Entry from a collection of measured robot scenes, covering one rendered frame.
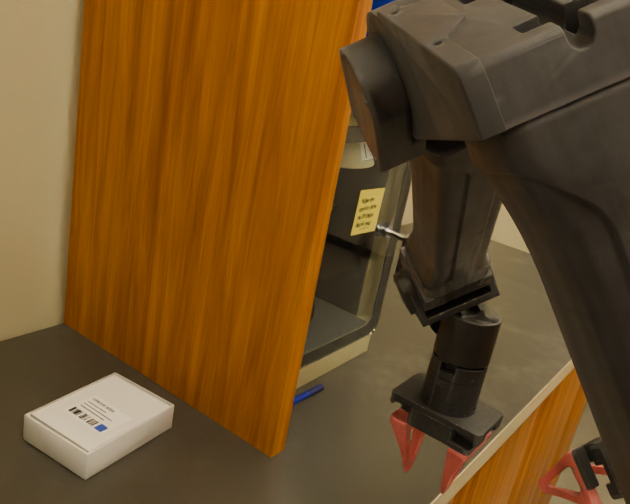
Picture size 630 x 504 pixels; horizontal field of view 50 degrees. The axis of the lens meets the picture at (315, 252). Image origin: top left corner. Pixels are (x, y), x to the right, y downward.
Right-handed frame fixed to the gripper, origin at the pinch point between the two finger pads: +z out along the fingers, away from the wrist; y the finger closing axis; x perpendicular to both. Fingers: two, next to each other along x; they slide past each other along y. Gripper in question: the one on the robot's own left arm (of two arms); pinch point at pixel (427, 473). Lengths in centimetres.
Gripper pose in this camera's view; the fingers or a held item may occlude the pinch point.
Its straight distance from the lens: 78.3
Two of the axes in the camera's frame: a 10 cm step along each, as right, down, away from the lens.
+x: -5.9, 1.7, -7.9
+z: -1.8, 9.3, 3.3
